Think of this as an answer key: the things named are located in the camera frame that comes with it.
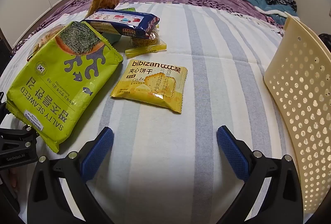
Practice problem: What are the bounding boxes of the brown snack packet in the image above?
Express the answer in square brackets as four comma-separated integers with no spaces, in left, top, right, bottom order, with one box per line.
[88,0,125,19]

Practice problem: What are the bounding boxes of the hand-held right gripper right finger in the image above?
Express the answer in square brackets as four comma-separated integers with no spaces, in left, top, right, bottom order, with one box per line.
[217,126,303,224]

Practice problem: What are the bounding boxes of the dark blue biscuit package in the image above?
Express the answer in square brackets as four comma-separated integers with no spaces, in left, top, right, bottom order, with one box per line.
[83,9,161,39]

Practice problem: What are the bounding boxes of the clear yellow-edged cake packet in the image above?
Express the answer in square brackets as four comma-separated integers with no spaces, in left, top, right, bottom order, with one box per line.
[125,29,167,59]

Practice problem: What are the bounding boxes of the green seaweed snack bag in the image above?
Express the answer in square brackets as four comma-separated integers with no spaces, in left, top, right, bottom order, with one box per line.
[6,21,124,154]

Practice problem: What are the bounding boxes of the blue fleece garment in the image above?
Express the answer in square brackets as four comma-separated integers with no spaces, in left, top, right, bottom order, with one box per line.
[239,0,298,26]

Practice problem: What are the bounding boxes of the yellow cracker packet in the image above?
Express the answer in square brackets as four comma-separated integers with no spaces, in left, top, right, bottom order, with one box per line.
[110,60,189,114]

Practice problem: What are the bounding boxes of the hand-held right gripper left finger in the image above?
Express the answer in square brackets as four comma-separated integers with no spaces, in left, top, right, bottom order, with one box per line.
[27,126,114,224]

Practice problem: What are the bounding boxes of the striped bed sheet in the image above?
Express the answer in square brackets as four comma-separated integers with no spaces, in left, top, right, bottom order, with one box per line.
[0,1,300,224]

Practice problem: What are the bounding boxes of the cream perforated plastic basket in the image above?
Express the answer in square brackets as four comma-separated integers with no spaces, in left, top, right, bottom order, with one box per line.
[263,12,331,214]

